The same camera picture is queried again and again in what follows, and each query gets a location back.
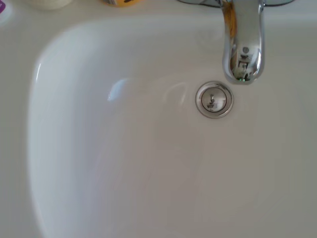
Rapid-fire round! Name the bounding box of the white bathroom sink countertop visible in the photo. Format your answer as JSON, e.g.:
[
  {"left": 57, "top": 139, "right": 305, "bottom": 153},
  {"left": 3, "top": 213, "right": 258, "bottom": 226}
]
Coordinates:
[{"left": 0, "top": 0, "right": 317, "bottom": 238}]

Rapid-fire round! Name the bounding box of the chrome sink drain stopper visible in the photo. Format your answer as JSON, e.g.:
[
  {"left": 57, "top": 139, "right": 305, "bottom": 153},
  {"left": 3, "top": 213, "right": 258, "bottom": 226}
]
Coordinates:
[{"left": 195, "top": 81, "right": 234, "bottom": 119}]

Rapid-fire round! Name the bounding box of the chrome sink faucet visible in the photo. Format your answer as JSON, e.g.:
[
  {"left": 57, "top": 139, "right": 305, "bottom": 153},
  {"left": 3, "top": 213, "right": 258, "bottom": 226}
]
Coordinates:
[{"left": 177, "top": 0, "right": 295, "bottom": 86}]

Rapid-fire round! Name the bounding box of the orange bottle with orange cap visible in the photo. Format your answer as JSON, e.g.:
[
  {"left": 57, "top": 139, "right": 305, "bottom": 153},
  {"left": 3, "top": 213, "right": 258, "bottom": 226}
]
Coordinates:
[{"left": 100, "top": 0, "right": 142, "bottom": 8}]

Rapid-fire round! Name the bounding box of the white bottle with purple label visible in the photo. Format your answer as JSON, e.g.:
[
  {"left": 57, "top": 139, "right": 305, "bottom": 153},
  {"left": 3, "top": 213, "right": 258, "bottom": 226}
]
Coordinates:
[{"left": 0, "top": 0, "right": 15, "bottom": 27}]

